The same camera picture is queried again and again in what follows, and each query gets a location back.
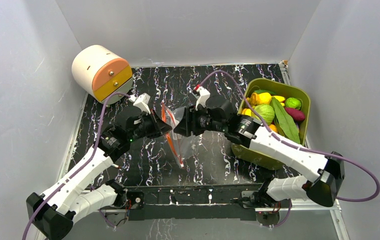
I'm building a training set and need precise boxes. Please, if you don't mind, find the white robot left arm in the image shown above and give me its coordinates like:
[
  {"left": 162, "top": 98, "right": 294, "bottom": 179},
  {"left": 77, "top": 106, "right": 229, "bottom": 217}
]
[{"left": 22, "top": 107, "right": 172, "bottom": 240}]

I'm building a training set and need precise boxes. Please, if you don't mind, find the green toy cabbage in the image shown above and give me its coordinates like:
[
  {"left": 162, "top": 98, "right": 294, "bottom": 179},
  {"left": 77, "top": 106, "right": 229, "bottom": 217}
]
[{"left": 252, "top": 104, "right": 275, "bottom": 125}]

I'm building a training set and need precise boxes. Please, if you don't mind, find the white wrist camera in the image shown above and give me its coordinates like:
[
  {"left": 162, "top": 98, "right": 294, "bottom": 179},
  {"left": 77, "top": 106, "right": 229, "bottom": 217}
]
[
  {"left": 133, "top": 93, "right": 151, "bottom": 114},
  {"left": 192, "top": 84, "right": 210, "bottom": 110}
]

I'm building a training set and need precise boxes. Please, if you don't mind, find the lime green toy fruit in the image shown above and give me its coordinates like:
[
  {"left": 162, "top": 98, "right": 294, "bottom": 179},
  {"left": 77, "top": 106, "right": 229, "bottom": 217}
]
[{"left": 284, "top": 97, "right": 302, "bottom": 110}]

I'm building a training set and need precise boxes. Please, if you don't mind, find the olive green plastic bin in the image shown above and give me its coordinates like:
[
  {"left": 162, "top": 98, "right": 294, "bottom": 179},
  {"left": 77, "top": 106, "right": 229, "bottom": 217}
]
[{"left": 231, "top": 78, "right": 311, "bottom": 170}]

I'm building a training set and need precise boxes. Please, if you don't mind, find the yellow toy banana bunch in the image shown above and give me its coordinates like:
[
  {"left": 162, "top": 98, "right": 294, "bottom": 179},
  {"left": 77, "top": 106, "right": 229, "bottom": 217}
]
[{"left": 246, "top": 92, "right": 286, "bottom": 106}]

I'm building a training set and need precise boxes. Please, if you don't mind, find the round white mini drawer cabinet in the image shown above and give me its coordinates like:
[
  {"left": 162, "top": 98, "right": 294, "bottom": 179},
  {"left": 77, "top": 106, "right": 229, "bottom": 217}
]
[{"left": 71, "top": 45, "right": 134, "bottom": 104}]

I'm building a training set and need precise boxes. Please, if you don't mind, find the long green toy leaf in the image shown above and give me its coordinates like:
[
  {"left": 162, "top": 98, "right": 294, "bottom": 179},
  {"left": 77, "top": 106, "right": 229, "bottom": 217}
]
[{"left": 271, "top": 97, "right": 301, "bottom": 144}]

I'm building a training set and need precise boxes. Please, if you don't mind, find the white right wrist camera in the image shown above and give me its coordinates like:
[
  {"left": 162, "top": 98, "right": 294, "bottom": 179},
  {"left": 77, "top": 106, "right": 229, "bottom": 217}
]
[{"left": 192, "top": 84, "right": 210, "bottom": 110}]

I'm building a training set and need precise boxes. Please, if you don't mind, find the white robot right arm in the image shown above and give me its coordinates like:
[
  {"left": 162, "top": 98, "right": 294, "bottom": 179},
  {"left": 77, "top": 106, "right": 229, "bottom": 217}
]
[{"left": 173, "top": 95, "right": 344, "bottom": 208}]

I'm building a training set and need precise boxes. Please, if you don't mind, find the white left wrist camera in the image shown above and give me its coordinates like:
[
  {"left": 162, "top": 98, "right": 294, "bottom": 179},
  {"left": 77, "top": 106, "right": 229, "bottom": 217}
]
[{"left": 133, "top": 93, "right": 151, "bottom": 114}]

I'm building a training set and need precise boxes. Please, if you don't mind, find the clear zip bag orange zipper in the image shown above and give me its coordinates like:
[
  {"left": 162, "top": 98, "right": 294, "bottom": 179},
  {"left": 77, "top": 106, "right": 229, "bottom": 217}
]
[{"left": 161, "top": 103, "right": 198, "bottom": 169}]

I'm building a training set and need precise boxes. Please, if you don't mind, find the orange toy fruit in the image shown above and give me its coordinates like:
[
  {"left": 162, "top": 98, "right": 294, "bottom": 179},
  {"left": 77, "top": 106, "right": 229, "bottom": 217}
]
[{"left": 269, "top": 124, "right": 278, "bottom": 133}]

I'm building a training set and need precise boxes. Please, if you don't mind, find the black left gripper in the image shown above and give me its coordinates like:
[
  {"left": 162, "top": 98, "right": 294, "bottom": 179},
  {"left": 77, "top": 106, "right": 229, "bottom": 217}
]
[{"left": 129, "top": 109, "right": 172, "bottom": 143}]

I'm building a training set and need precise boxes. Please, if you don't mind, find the purple toy sweet potato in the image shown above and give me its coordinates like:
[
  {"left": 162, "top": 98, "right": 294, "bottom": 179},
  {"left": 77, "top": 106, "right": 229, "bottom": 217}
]
[{"left": 284, "top": 107, "right": 306, "bottom": 122}]

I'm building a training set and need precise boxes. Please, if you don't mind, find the red white marker pen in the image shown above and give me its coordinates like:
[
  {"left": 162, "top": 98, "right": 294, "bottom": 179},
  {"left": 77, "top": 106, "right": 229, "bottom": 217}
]
[{"left": 111, "top": 163, "right": 122, "bottom": 169}]

